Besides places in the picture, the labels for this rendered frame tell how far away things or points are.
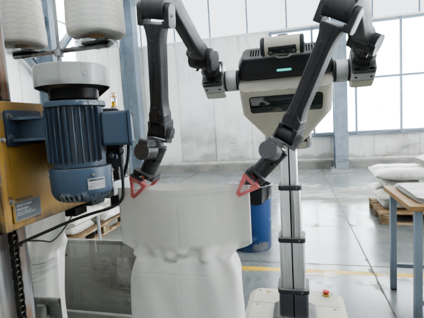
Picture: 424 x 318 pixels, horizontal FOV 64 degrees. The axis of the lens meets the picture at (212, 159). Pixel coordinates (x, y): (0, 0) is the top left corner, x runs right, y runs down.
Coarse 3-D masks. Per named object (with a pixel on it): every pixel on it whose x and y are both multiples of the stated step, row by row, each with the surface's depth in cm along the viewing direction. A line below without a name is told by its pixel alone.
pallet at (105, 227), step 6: (114, 216) 446; (96, 222) 424; (102, 222) 422; (108, 222) 425; (120, 222) 463; (90, 228) 397; (96, 228) 398; (102, 228) 414; (108, 228) 425; (114, 228) 440; (78, 234) 377; (84, 234) 377; (96, 234) 415; (102, 234) 413
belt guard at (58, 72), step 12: (36, 72) 79; (48, 72) 77; (60, 72) 77; (72, 72) 78; (84, 72) 79; (96, 72) 81; (108, 72) 87; (36, 84) 79; (48, 84) 77; (60, 84) 85; (72, 84) 86; (84, 84) 87; (96, 84) 81; (108, 84) 86
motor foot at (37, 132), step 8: (8, 112) 82; (16, 112) 84; (24, 112) 86; (32, 112) 89; (8, 120) 82; (16, 120) 83; (24, 120) 84; (32, 120) 83; (40, 120) 83; (8, 128) 81; (16, 128) 84; (24, 128) 84; (32, 128) 84; (40, 128) 83; (8, 136) 81; (16, 136) 84; (24, 136) 85; (32, 136) 84; (40, 136) 83; (8, 144) 81; (16, 144) 84; (24, 144) 86
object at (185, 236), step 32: (128, 192) 121; (160, 192) 112; (192, 192) 110; (224, 192) 113; (128, 224) 122; (160, 224) 114; (192, 224) 111; (224, 224) 114; (160, 256) 115; (192, 256) 114; (224, 256) 112; (160, 288) 115; (192, 288) 112; (224, 288) 111
